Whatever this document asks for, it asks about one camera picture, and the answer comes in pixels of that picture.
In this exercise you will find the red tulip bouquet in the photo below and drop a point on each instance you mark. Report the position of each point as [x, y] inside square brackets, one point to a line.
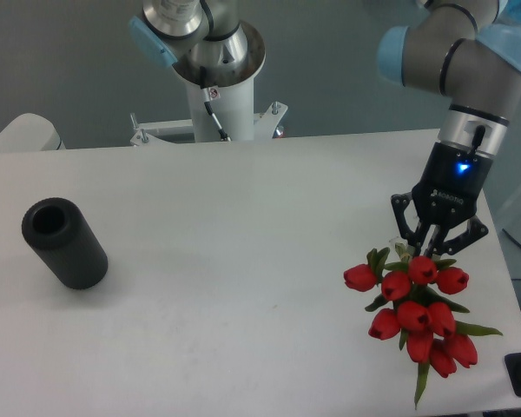
[412, 304]

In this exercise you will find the blue plastic bag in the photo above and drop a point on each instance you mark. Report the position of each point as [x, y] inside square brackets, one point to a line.
[511, 13]

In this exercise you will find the white rounded chair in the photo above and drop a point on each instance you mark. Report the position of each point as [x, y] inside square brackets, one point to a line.
[30, 133]

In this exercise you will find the black ribbed cylindrical vase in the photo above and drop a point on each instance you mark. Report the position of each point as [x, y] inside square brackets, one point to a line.
[57, 231]

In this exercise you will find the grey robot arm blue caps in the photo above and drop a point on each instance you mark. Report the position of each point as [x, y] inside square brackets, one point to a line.
[460, 51]

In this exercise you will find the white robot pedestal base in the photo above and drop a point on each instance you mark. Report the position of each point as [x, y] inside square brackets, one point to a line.
[219, 80]

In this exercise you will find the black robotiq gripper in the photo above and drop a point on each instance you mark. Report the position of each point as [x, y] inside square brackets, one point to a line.
[446, 196]

